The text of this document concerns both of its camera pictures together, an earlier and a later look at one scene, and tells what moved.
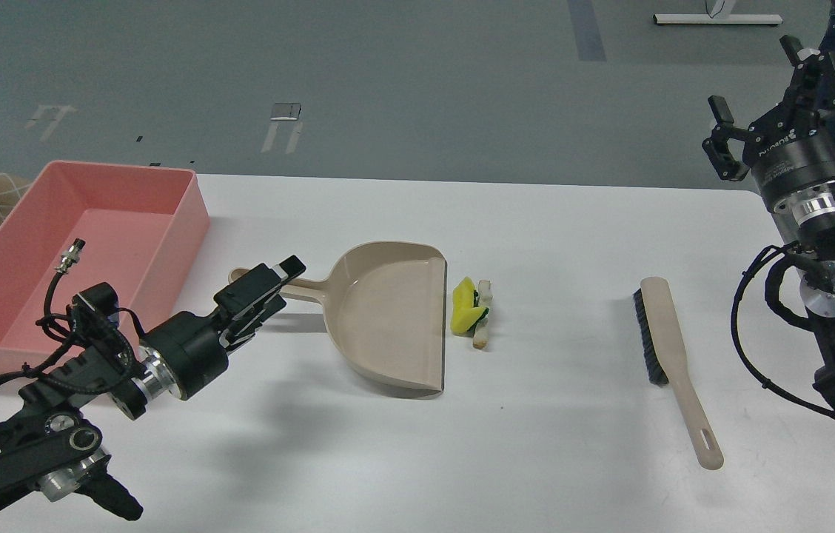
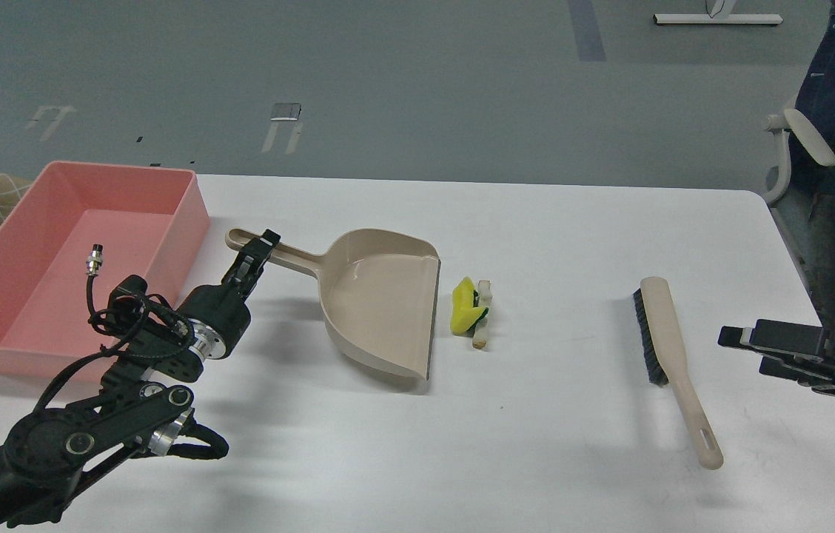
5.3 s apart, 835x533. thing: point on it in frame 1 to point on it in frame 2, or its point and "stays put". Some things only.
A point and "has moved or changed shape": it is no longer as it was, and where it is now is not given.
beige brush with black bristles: [664, 363] stays put
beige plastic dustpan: [385, 310] has moved or changed shape
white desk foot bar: [721, 19] stays put
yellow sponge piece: [464, 315] stays put
